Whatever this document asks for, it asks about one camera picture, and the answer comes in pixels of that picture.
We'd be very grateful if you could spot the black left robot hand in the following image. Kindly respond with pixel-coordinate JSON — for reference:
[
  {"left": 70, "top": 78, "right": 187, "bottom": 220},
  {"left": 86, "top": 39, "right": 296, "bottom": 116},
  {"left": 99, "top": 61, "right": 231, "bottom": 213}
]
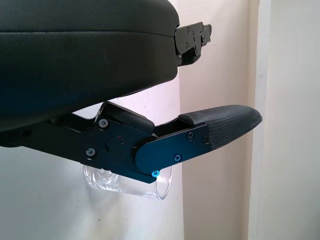
[{"left": 0, "top": 0, "right": 263, "bottom": 184}]

